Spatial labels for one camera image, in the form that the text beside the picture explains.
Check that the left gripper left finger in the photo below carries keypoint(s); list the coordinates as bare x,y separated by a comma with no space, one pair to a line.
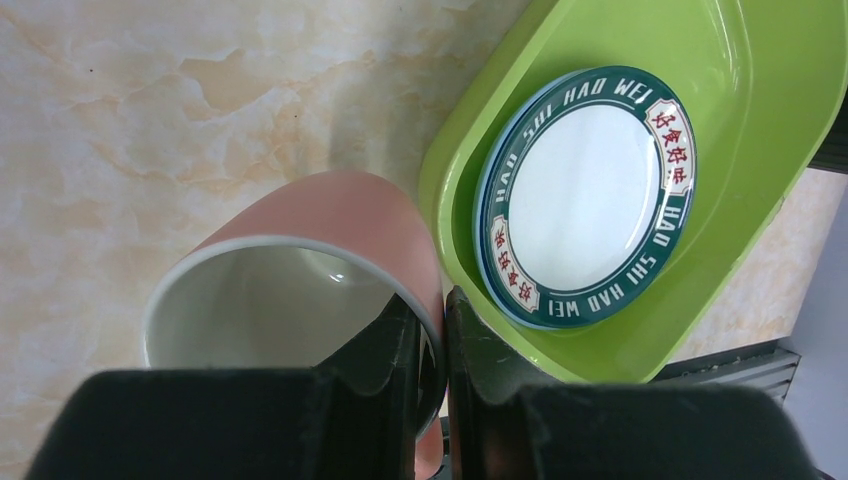
353,416

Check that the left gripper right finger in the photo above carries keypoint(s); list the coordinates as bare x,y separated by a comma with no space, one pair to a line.
510,420

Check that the blue plate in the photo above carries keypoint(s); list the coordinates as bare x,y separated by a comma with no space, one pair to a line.
481,201

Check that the pink mug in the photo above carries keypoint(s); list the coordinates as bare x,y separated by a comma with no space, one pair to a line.
295,275

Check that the green-rimmed white plate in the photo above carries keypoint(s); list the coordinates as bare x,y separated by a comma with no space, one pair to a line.
589,198

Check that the green plastic basin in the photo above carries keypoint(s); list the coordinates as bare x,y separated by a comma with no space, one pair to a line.
762,82

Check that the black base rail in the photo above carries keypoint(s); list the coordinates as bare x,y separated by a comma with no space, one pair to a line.
764,366

